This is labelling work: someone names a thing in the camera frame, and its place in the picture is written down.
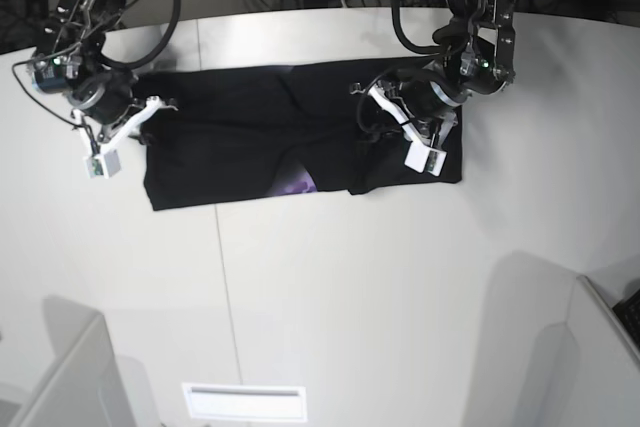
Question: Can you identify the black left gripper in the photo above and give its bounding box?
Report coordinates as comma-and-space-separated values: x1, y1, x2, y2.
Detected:
356, 77, 458, 144

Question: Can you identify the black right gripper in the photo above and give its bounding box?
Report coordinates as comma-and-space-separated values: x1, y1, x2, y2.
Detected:
69, 71, 157, 147

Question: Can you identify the black T-shirt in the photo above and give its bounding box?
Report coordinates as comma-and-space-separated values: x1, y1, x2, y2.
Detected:
134, 59, 434, 211

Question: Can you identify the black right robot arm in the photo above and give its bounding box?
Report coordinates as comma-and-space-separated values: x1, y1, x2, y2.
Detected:
23, 0, 182, 152

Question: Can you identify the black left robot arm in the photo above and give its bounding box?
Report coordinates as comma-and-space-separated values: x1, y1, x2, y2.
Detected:
352, 0, 516, 140

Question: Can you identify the white partition panel left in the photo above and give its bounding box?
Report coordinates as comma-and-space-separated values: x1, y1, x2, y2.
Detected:
1, 296, 163, 426

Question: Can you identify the white partition panel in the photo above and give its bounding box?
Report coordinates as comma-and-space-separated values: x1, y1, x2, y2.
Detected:
1, 296, 163, 426
512, 276, 639, 427

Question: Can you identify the black keyboard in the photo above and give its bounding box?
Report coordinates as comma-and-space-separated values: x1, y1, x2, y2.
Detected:
613, 291, 640, 346

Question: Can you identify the white partition panel right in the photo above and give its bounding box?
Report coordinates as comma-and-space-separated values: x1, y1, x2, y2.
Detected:
512, 276, 639, 427

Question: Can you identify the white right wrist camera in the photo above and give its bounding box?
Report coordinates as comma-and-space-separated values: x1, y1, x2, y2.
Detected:
71, 96, 178, 179

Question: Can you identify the white table cable grommet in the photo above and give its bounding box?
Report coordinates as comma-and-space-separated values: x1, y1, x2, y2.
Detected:
182, 383, 308, 423

